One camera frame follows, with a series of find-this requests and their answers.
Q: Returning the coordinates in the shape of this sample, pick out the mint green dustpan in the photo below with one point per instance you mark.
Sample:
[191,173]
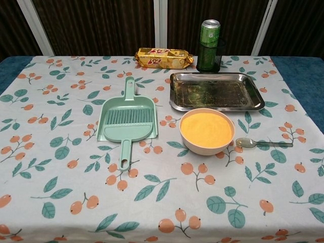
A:
[127,102]

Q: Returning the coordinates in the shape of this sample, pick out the stainless steel tray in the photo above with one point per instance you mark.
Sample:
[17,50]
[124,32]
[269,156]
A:
[215,92]

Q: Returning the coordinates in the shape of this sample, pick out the yellow powder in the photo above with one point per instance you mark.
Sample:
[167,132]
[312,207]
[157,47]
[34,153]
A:
[206,129]

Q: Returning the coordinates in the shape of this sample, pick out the metal spoon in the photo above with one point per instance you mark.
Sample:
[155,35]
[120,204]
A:
[242,142]

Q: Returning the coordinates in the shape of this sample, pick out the green drink can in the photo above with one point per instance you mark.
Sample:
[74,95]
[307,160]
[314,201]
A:
[210,33]

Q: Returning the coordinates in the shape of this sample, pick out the yellow biscuit packet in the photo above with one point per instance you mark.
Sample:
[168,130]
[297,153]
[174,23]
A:
[164,59]

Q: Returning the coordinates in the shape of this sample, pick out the black mesh cup holder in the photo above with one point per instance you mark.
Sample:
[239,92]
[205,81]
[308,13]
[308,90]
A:
[219,62]

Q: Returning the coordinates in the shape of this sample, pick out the mint green hand brush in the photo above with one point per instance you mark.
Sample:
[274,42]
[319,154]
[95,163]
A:
[126,131]

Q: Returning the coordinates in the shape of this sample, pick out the floral tablecloth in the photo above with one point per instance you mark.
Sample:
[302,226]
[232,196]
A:
[76,152]

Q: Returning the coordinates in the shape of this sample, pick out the dark ribbed partition panel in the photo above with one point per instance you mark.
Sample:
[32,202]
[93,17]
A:
[296,27]
[10,30]
[96,25]
[187,22]

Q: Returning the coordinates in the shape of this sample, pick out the cream round bowl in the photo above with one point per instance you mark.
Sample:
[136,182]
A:
[202,151]

